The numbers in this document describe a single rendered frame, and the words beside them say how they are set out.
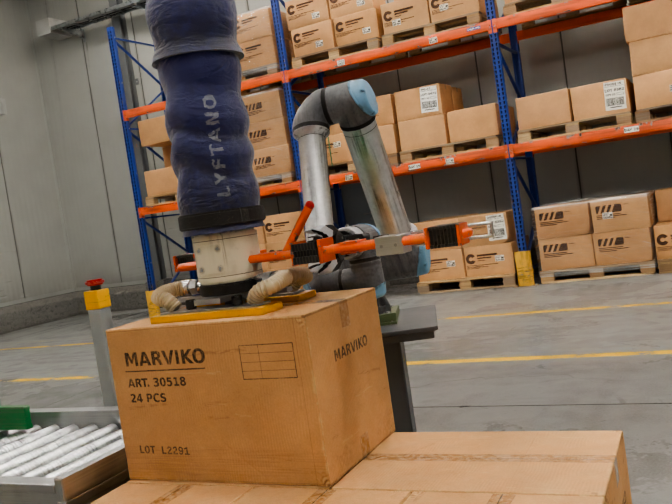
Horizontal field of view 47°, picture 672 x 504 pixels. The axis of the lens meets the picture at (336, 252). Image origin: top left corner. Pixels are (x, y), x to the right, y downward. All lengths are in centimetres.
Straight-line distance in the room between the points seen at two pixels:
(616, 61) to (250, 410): 875
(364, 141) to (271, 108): 778
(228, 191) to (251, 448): 63
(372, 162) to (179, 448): 105
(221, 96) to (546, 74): 852
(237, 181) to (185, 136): 17
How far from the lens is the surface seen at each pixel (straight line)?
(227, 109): 198
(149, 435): 209
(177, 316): 199
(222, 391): 191
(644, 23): 890
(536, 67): 1035
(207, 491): 196
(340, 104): 236
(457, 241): 176
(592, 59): 1024
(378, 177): 247
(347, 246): 185
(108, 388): 305
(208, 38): 200
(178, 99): 199
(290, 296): 202
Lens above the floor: 117
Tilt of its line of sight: 3 degrees down
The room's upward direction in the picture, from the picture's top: 8 degrees counter-clockwise
